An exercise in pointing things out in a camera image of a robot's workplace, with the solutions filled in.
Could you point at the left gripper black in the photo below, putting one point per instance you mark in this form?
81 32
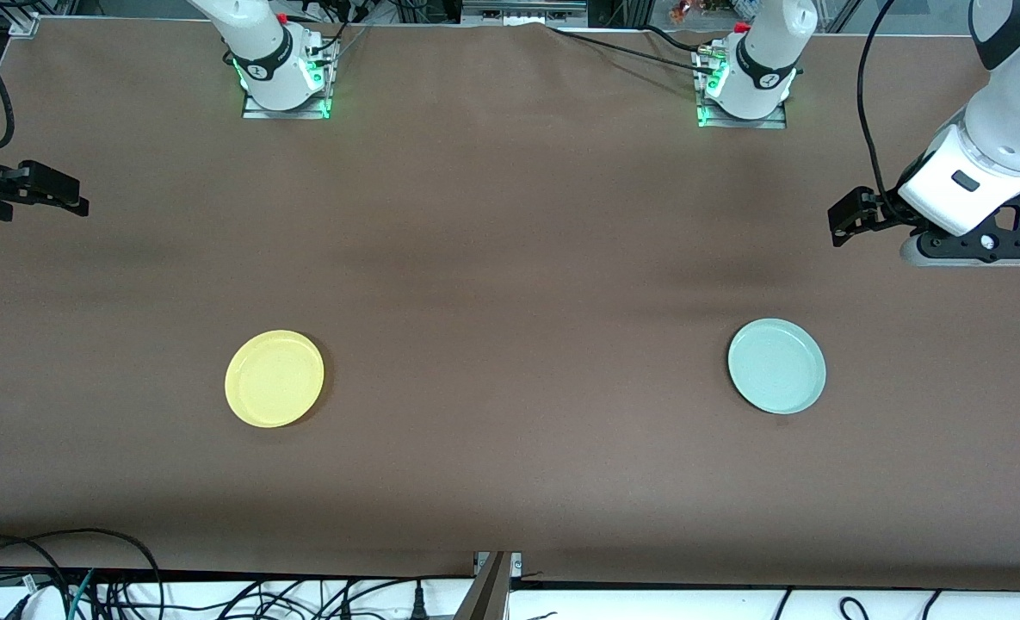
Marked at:
878 209

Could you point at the light green plate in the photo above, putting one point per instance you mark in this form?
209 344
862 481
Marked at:
776 366

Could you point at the yellow plate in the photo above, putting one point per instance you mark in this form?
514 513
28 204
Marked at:
274 379

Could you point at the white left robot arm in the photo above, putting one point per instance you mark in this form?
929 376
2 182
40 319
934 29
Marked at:
1009 120

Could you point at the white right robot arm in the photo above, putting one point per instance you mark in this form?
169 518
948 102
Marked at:
260 52

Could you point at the brown table cloth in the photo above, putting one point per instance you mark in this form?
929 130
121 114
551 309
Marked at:
510 258

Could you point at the white round device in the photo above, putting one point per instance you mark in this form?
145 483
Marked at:
40 603

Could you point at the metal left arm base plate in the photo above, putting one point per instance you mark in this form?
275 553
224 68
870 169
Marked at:
776 122

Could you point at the metal corner bracket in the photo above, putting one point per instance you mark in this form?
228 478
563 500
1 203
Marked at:
26 24

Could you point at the aluminium frame bar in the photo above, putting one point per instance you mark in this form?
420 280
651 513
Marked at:
522 10

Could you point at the aluminium profile post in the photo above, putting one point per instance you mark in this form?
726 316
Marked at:
485 590

